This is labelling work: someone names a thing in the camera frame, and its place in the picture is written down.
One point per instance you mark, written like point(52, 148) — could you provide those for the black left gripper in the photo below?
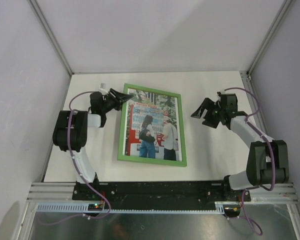
point(120, 98)

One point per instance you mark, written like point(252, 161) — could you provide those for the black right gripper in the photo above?
point(208, 104)

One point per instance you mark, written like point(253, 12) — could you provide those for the printed photo of two people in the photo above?
point(152, 125)

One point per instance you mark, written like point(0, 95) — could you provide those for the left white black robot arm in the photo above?
point(71, 129)

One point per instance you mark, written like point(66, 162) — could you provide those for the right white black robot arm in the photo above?
point(250, 178)

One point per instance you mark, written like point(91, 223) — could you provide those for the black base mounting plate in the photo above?
point(167, 195)

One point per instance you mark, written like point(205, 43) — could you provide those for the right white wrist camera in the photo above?
point(220, 93)

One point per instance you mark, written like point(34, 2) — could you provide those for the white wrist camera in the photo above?
point(220, 93)
point(102, 89)

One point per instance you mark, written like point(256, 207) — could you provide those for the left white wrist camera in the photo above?
point(102, 89)

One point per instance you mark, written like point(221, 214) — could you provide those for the white slotted cable duct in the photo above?
point(100, 208)

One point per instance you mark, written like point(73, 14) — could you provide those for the left aluminium corner post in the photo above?
point(39, 14)

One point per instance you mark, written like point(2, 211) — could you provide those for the aluminium corner post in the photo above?
point(39, 14)
point(271, 33)

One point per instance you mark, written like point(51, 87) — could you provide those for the right aluminium corner post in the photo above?
point(271, 33)

